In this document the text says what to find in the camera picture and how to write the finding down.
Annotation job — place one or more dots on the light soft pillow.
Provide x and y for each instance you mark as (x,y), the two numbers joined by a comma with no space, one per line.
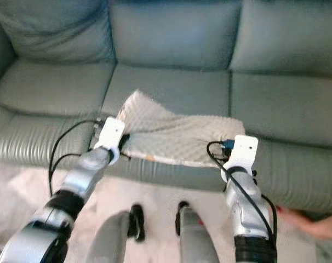
(177,137)

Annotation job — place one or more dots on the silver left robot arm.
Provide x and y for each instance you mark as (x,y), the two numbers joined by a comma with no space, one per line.
(86,172)

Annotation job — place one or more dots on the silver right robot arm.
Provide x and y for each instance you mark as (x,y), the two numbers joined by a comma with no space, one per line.
(242,203)

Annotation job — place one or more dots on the grey green leather sofa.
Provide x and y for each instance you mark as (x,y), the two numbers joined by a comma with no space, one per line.
(177,33)

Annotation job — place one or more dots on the bare person hand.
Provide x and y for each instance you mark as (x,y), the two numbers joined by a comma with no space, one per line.
(314,224)

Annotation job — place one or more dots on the grey robot right leg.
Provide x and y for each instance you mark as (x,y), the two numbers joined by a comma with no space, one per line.
(193,241)

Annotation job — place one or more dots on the grey robot leg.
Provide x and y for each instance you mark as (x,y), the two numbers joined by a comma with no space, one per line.
(193,241)
(111,241)

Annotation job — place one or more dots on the grey robot left leg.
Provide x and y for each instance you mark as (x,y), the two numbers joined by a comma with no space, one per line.
(111,241)

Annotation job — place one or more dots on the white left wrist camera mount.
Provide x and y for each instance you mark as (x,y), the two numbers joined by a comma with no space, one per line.
(112,131)

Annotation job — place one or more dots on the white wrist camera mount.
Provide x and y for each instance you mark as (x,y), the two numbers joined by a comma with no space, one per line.
(244,149)
(112,131)

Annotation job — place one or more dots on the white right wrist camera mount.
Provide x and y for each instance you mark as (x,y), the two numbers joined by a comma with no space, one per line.
(244,149)

